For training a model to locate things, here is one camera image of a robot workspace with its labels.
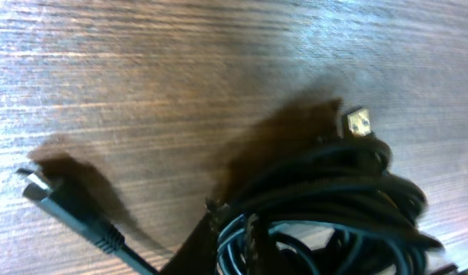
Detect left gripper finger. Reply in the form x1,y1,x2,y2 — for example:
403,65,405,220
160,198,220,275

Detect black USB cable blue plug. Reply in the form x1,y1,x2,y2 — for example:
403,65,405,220
216,107,443,274

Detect black micro USB cable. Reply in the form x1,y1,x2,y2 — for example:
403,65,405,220
15,167,161,275

